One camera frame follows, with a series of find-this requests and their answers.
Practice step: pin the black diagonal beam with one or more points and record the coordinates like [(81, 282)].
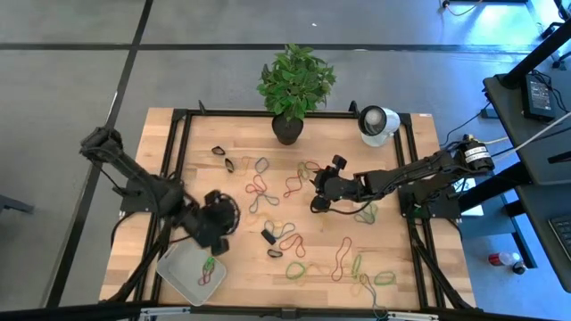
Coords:
[(535, 55)]

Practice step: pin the black power adapter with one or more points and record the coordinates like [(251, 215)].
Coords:
[(539, 98)]

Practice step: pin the black keyboard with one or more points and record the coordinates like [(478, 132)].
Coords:
[(563, 232)]

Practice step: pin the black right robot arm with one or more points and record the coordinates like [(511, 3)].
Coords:
[(401, 176)]

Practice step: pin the black chair base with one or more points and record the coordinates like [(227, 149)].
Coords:
[(551, 30)]

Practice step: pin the red white bottle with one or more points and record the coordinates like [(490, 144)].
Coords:
[(506, 258)]

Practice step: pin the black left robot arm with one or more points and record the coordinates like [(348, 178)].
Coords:
[(134, 174)]

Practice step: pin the black desk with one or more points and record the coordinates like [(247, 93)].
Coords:
[(513, 116)]

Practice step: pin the black frame crossbeam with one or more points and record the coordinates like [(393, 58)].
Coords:
[(67, 314)]

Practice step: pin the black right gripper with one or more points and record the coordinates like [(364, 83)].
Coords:
[(339, 187)]

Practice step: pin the red rubber band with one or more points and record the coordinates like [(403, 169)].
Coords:
[(313, 164), (341, 256), (203, 280), (257, 188), (295, 180), (281, 244)]

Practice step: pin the grey chair part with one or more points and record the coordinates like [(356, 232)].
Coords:
[(13, 204)]

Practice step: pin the grey plastic bin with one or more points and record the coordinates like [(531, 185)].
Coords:
[(183, 276)]

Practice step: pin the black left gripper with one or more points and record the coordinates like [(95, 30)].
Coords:
[(212, 223)]

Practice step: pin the green potted plant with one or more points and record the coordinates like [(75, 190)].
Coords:
[(294, 84)]

